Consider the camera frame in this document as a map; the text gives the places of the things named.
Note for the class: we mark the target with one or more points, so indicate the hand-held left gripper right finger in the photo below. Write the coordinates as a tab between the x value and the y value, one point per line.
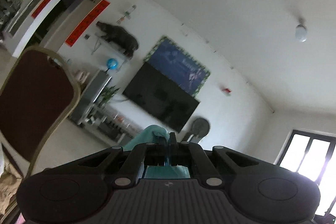
173	150

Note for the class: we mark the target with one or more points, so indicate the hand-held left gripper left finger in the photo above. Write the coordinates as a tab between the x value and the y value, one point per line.
162	150

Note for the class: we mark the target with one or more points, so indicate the light teal shirt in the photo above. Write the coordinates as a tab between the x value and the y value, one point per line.
147	136

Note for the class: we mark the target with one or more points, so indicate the round dark decorative plate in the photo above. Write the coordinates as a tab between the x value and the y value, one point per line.
200	127

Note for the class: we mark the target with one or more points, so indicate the black flat television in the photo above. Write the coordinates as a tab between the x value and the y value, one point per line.
160	98

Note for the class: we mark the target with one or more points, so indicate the metal television stand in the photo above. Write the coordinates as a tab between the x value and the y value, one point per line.
115	121

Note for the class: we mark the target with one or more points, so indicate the green potted plant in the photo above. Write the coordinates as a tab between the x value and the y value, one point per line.
110	94

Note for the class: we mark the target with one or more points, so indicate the blue globe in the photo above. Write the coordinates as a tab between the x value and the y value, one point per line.
111	64

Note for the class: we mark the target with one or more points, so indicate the dark animal sculpture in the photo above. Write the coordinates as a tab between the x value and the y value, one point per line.
119	36

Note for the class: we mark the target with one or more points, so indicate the dark framed window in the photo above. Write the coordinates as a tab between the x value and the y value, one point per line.
309	155

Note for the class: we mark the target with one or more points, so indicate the beige garment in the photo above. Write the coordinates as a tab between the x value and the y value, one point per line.
9	182

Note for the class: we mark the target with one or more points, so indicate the round ceiling lamp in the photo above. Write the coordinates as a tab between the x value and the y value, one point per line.
301	32

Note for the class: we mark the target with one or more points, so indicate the blue wall poster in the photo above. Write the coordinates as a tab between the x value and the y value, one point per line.
178	64

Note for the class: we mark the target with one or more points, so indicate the white wall shelf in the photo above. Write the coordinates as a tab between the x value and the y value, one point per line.
110	47

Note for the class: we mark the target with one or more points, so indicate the maroon chair with gold frame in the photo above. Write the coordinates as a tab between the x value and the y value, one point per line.
34	98

